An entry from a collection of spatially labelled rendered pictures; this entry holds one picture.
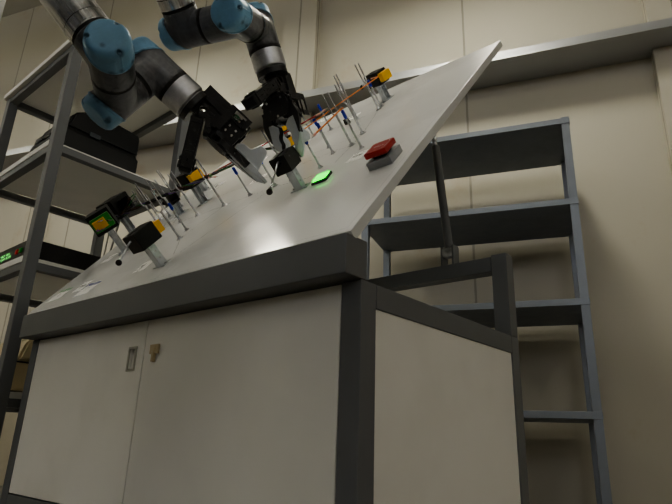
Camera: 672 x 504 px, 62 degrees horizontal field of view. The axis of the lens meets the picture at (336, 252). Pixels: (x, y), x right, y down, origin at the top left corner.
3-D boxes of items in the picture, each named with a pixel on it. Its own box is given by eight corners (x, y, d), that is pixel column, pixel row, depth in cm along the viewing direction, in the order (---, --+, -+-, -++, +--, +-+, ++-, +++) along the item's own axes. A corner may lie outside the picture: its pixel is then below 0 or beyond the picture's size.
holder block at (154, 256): (129, 290, 123) (101, 254, 120) (165, 258, 132) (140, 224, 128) (140, 287, 120) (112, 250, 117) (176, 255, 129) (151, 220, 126)
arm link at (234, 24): (196, 36, 116) (223, 50, 126) (243, 25, 112) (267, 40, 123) (192, -2, 116) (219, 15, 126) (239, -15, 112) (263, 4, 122)
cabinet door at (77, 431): (118, 517, 109) (147, 320, 122) (7, 492, 143) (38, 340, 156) (128, 516, 111) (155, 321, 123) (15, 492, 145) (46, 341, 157)
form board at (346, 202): (31, 319, 159) (27, 314, 158) (233, 161, 231) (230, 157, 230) (356, 240, 86) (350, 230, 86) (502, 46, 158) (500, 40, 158)
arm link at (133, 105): (71, 80, 96) (118, 45, 100) (81, 114, 106) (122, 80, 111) (107, 109, 96) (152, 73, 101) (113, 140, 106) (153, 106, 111)
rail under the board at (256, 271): (345, 272, 83) (346, 231, 85) (18, 338, 156) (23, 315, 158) (367, 280, 87) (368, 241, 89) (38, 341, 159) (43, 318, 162)
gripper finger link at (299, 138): (322, 151, 128) (306, 115, 129) (308, 150, 123) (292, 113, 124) (312, 157, 130) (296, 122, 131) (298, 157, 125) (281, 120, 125)
